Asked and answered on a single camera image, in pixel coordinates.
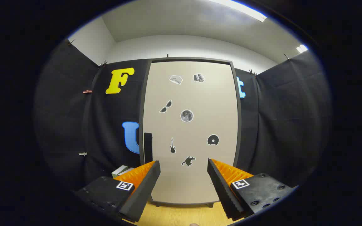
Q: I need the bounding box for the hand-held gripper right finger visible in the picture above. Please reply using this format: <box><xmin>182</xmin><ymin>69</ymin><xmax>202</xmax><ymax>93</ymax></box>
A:
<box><xmin>207</xmin><ymin>159</ymin><xmax>299</xmax><ymax>222</ymax></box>

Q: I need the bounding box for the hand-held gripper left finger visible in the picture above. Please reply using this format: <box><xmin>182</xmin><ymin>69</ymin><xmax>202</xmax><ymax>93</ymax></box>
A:
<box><xmin>74</xmin><ymin>161</ymin><xmax>161</xmax><ymax>223</ymax></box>

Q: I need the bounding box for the black door handle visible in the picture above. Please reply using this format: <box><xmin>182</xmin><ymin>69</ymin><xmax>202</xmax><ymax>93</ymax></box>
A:
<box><xmin>144</xmin><ymin>132</ymin><xmax>153</xmax><ymax>163</ymax></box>

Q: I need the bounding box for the green book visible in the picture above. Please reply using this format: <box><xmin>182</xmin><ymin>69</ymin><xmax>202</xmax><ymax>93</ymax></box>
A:
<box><xmin>112</xmin><ymin>165</ymin><xmax>128</xmax><ymax>178</ymax></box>

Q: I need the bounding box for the dark grey cabinet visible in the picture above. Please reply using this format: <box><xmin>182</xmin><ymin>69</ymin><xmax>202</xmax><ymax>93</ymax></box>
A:
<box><xmin>139</xmin><ymin>57</ymin><xmax>243</xmax><ymax>207</ymax></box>

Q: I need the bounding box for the black backdrop cloth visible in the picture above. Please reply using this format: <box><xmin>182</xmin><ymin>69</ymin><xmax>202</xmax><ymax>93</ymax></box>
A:
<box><xmin>35</xmin><ymin>39</ymin><xmax>331</xmax><ymax>192</ymax></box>

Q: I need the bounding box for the long ceiling light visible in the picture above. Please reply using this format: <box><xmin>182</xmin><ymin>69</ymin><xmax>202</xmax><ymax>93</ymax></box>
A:
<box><xmin>206</xmin><ymin>0</ymin><xmax>267</xmax><ymax>22</ymax></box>

